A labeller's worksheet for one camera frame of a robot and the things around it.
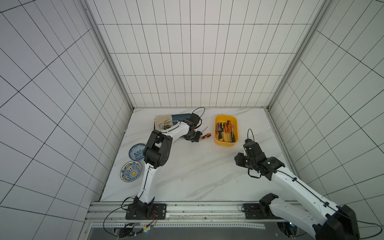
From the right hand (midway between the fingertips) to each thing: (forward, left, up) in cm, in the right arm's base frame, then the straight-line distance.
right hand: (231, 158), depth 82 cm
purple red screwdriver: (+23, +6, -8) cm, 25 cm away
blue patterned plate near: (-9, +58, -7) cm, 59 cm away
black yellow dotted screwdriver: (+18, -4, -7) cm, 19 cm away
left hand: (+15, +22, -8) cm, 28 cm away
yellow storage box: (+24, 0, -7) cm, 26 cm away
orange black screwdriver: (+26, -2, -7) cm, 27 cm away
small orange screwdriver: (+19, +13, -7) cm, 24 cm away
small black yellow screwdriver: (+24, +3, -8) cm, 25 cm away
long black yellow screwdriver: (+23, +4, -8) cm, 25 cm away
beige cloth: (+31, +48, -7) cm, 58 cm away
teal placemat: (+34, +37, -7) cm, 51 cm away
